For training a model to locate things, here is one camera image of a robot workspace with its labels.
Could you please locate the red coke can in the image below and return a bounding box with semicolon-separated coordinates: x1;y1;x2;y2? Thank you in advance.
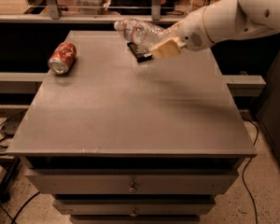
48;42;77;75

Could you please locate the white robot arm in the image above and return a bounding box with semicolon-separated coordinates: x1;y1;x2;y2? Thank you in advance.
151;0;280;58

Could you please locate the grey drawer cabinet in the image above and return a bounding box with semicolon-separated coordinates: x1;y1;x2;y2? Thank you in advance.
7;30;259;224

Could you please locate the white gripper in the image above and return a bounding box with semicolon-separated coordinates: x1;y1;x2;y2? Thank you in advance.
150;7;214;58

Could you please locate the middle grey drawer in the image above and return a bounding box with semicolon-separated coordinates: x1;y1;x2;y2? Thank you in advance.
53;198;216;217

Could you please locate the bottom grey drawer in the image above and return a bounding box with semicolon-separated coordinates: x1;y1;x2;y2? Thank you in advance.
70;216;200;224

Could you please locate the clear plastic water bottle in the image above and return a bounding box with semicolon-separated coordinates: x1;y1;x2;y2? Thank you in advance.
114;18;168;49

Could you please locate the black cables left floor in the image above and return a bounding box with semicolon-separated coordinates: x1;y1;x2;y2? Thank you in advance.
0;109;41;224

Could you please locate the metal railing shelf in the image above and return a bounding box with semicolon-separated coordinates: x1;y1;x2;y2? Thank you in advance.
0;0;192;24

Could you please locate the clear plastic container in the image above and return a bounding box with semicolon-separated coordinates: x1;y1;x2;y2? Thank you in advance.
74;0;108;15

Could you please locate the grey drawer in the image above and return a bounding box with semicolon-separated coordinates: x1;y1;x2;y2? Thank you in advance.
70;216;200;224
53;198;216;217
26;169;238;195

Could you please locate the black cable right floor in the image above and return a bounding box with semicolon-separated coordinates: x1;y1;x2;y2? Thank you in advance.
241;119;260;224

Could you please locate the top grey drawer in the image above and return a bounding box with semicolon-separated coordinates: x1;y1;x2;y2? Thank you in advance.
26;169;238;195

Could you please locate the black chocolate bar wrapper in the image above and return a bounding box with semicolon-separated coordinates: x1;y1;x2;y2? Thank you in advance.
127;42;153;63

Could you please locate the black bag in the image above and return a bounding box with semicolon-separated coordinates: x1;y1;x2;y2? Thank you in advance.
108;0;177;15

